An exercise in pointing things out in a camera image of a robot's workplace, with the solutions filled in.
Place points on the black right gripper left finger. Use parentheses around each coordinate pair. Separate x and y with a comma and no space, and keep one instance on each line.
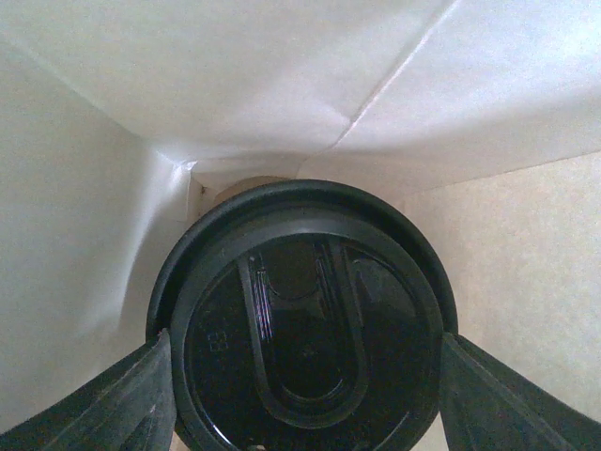
(129,406)

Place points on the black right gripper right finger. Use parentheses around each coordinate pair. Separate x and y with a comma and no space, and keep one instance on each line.
(486,405)

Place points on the black plastic cup lid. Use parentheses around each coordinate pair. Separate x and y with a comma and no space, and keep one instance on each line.
(303,315)

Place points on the cream paper bag with handles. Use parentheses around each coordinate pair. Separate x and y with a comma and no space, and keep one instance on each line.
(122,121)

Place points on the brown cardboard cup carrier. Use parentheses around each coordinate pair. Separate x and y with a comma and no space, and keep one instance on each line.
(245,185)

